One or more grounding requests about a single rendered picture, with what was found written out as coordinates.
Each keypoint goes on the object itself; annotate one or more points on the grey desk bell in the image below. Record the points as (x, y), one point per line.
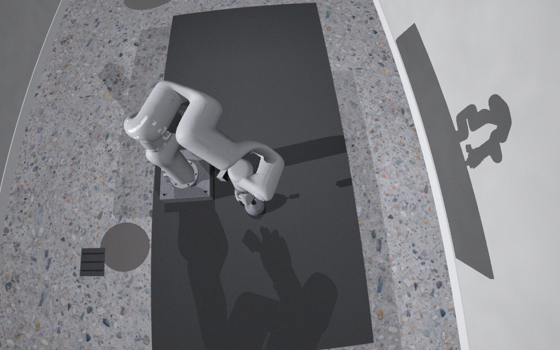
(256, 207)

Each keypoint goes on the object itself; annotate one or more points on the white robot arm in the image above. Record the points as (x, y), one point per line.
(160, 128)

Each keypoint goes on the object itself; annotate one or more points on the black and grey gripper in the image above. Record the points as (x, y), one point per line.
(245, 199)

